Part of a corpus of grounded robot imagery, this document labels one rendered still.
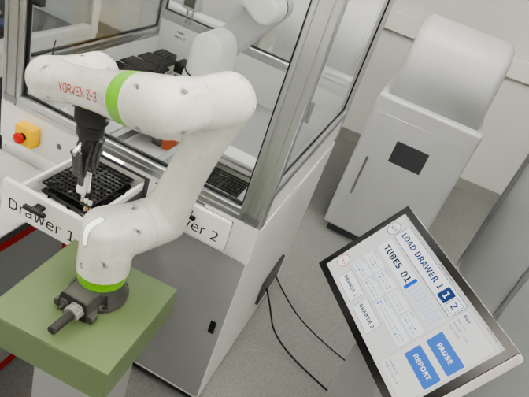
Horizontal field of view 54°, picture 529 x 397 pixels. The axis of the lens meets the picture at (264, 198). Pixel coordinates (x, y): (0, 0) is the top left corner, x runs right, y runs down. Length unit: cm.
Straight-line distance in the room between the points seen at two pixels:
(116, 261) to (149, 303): 19
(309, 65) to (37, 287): 89
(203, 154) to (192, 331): 98
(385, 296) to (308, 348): 132
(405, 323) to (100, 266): 75
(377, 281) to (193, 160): 60
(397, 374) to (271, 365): 129
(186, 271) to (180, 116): 96
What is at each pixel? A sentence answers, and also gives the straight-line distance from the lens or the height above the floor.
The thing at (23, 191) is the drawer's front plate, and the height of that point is 92.
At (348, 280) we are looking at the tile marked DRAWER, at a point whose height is 100.
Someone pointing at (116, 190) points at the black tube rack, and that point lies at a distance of 172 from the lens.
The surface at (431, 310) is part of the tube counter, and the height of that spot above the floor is 112.
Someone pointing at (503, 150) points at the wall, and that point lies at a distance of 491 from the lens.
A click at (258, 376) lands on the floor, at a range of 248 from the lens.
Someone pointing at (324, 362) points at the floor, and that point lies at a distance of 267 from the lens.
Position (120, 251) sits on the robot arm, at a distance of 125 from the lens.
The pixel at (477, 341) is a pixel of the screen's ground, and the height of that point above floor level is 115.
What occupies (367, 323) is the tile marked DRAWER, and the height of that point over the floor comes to 100.
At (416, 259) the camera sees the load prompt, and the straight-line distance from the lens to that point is 144.
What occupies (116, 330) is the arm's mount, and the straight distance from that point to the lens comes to 134.
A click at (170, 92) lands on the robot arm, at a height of 149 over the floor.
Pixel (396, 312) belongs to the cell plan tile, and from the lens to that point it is 138.
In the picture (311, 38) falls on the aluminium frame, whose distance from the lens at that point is 138.
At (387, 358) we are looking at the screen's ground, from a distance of 134.
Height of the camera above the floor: 188
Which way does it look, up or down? 32 degrees down
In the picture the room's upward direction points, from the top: 20 degrees clockwise
